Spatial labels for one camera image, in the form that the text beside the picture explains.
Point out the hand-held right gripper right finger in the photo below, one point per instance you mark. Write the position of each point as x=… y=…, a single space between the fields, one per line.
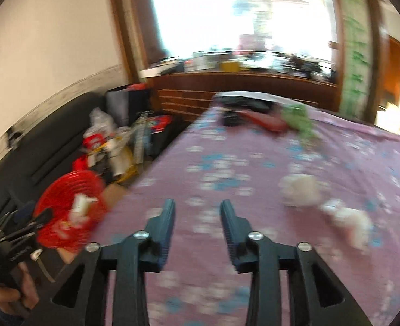
x=228 y=234

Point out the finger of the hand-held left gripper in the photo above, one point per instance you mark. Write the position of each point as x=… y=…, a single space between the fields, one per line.
x=18 y=233
x=38 y=218

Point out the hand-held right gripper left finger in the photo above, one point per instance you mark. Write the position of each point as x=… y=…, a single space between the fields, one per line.
x=167 y=231

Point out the red plastic mesh basket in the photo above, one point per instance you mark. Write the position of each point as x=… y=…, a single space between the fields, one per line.
x=57 y=190

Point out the white paper scrap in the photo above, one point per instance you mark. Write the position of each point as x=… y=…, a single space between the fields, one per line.
x=81 y=207

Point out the person's left hand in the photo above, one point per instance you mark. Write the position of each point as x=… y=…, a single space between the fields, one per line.
x=7 y=298

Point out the brown cardboard box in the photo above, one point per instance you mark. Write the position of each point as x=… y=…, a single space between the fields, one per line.
x=114 y=193

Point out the red cloth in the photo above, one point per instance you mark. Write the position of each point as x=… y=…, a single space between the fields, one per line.
x=81 y=163

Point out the purple floral bedsheet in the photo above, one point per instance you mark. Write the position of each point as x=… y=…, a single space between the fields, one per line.
x=254 y=163

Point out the yellow white bag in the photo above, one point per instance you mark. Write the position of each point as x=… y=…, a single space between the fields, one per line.
x=123 y=163

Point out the black clip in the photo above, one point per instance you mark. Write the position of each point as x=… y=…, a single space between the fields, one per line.
x=15 y=140

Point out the black leather sofa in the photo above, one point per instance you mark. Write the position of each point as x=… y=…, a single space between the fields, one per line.
x=50 y=135

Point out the white crumpled tissue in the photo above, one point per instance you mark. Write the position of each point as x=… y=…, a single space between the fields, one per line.
x=300 y=190
x=351 y=222

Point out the black suitcase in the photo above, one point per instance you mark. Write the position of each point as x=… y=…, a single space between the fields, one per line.
x=169 y=139

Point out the red white package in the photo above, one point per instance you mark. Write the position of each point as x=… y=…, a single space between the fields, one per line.
x=94 y=141

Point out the metal folding hanger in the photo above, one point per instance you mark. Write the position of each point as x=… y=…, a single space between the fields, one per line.
x=141 y=135

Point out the red blue printed bag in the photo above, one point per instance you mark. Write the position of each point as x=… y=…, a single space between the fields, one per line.
x=160 y=123

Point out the small black case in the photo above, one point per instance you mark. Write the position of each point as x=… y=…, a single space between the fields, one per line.
x=233 y=118

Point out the clear plastic bag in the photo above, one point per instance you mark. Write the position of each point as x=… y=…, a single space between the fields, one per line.
x=101 y=119

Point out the red folded umbrella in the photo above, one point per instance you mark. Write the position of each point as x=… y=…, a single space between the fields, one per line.
x=268 y=122

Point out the brick pattern panel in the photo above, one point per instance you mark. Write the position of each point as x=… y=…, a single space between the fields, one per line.
x=183 y=103

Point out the long black pouch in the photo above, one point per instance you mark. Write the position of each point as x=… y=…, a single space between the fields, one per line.
x=247 y=102

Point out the green cloth toy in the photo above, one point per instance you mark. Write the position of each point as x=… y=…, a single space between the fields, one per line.
x=300 y=120

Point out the wooden windowsill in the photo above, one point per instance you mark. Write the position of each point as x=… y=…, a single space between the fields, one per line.
x=237 y=79

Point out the white book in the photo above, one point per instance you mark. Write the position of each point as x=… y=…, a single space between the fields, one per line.
x=157 y=71

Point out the yellow box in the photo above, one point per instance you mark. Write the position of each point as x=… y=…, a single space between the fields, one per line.
x=228 y=66

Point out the row of windowsill clutter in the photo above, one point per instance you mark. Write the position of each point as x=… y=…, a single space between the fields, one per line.
x=288 y=62

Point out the window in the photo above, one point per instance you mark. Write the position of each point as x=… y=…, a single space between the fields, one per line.
x=240 y=10

